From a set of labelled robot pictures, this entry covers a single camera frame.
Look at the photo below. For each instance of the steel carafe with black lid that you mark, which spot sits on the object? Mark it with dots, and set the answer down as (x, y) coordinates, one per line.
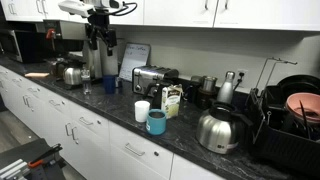
(72, 76)

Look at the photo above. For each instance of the black pitcher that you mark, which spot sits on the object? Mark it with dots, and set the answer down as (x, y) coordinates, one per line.
(156, 96)

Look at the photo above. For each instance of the black microwave oven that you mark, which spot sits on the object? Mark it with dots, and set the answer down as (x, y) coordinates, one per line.
(16, 45)

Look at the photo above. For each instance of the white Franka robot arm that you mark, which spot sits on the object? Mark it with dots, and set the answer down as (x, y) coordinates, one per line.
(75, 6)

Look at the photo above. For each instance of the white cabinets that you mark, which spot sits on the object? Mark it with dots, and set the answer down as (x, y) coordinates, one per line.
(266, 13)
(100, 153)

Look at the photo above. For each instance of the white green drink carton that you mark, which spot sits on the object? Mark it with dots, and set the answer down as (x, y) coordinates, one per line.
(171, 101)

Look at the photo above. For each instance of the black robot cart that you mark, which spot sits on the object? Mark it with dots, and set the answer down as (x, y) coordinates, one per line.
(20, 151)

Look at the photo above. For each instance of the black utensil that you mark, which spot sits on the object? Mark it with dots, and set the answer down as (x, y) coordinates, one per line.
(305, 120)

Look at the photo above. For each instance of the laminated paper sign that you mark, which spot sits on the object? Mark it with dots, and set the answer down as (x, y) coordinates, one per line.
(133, 61)

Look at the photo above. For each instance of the steel top coffee grinder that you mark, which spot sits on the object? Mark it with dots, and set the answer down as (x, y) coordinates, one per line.
(207, 95)

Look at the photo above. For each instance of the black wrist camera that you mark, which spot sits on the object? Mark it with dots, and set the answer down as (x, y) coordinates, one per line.
(98, 20)

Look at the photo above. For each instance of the pink bowl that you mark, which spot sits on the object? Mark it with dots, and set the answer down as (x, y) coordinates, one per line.
(305, 105)

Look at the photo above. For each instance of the dark blue cup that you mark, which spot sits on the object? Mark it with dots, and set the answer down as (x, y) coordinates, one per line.
(109, 84)

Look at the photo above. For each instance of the white wall outlet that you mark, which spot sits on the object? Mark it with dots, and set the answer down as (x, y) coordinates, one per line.
(245, 81)

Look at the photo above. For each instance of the stainless steel toaster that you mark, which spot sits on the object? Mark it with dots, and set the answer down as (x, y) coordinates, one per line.
(150, 74)

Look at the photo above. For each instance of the dark mug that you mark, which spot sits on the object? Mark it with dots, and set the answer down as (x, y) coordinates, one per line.
(191, 90)

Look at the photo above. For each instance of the black pan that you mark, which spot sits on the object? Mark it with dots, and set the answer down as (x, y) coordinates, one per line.
(296, 81)

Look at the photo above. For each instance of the clear drinking glass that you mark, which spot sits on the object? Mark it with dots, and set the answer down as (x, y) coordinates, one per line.
(86, 81)

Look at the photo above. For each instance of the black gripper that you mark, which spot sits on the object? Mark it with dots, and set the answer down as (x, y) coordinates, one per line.
(101, 32)

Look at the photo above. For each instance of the white lower cabinets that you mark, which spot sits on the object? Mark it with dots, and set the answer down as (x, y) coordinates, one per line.
(100, 153)

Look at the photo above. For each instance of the peach flat sponge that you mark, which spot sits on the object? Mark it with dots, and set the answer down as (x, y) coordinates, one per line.
(36, 75)

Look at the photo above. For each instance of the white upper cabinets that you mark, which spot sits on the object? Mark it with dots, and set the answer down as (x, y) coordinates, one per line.
(266, 13)

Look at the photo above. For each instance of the aluminium extrusion rails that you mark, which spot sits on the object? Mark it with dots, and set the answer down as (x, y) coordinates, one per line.
(13, 170)

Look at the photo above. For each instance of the black dish rack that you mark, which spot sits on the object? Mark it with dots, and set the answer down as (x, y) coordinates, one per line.
(283, 150)

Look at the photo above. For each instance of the silver toaster knob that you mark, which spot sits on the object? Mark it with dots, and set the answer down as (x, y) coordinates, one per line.
(137, 88)

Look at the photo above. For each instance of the white mug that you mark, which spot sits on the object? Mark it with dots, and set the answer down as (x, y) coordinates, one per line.
(142, 111)

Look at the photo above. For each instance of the teal mug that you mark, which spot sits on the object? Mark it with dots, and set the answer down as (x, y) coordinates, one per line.
(156, 124)

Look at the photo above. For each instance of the black steel coffee machine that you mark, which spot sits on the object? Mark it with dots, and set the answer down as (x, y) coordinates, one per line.
(100, 60)

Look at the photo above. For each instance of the black orange clamp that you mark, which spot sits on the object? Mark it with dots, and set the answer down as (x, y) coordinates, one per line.
(43, 158)

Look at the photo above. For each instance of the large steel thermal carafe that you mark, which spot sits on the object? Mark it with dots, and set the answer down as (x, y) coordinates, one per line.
(216, 131)

